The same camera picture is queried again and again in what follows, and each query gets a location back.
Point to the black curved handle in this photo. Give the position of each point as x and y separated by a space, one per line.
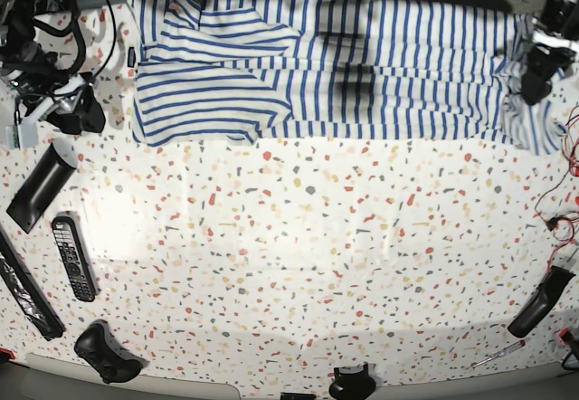
545 297

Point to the black TV remote control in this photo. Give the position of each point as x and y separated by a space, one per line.
76 263

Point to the black game controller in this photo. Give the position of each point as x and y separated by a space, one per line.
92 346

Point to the long black bar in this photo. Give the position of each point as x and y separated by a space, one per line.
28 294

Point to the black round stand bottom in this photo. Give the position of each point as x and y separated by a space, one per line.
352 383

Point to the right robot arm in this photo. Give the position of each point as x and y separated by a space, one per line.
38 88

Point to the blue white striped t-shirt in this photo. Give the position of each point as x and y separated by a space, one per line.
242 70

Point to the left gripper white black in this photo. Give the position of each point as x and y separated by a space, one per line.
547 55

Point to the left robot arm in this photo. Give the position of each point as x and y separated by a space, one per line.
558 17

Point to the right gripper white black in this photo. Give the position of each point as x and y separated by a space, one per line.
72 108

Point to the red handled screwdriver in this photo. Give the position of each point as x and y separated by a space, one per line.
501 353

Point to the small red clip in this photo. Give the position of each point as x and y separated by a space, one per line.
566 336

